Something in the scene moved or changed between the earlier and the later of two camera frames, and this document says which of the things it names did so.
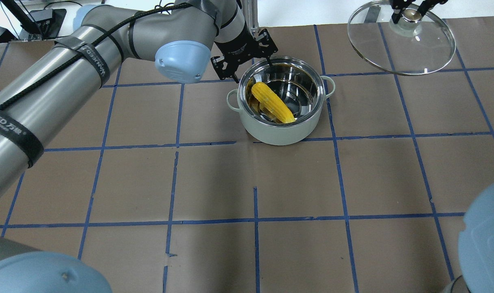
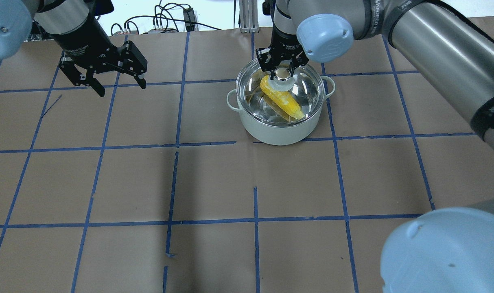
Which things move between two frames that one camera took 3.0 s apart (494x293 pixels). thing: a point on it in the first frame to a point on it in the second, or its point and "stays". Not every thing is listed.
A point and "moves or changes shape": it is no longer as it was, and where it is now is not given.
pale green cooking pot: x=281 y=104 stays
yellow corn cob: x=270 y=100 to x=286 y=99
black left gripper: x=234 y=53 to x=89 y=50
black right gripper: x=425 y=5 to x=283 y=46
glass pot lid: x=417 y=44 moves or changes shape
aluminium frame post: x=250 y=9 stays
